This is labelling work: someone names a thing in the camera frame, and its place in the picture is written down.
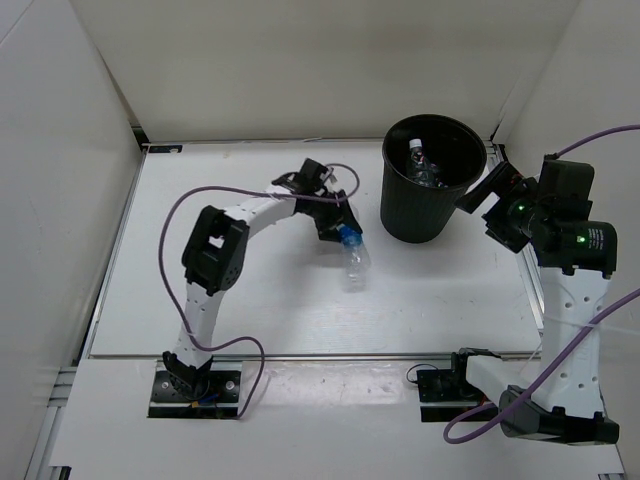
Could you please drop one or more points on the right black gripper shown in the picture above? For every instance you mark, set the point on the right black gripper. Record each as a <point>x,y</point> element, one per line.
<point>495,225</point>

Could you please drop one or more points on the clear unlabelled plastic bottle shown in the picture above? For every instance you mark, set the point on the clear unlabelled plastic bottle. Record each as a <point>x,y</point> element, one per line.
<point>356,262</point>

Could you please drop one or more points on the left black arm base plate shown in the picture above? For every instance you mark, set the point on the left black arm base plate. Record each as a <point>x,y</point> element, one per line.
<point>217,397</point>

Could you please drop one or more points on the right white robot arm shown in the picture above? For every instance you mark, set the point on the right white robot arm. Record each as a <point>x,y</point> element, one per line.
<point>577,257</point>

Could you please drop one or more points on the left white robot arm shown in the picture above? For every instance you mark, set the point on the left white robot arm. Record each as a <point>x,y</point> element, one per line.
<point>214,255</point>

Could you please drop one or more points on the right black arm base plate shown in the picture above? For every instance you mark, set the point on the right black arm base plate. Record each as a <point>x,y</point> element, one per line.
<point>442,396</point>

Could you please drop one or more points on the black plastic waste bin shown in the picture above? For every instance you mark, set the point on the black plastic waste bin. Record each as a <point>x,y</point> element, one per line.
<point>413,213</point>

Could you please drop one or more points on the clear bottle with blue label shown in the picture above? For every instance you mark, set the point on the clear bottle with blue label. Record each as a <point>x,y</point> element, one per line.
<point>420,169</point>

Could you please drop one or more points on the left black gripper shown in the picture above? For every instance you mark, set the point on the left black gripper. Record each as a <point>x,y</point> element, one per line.
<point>338,215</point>

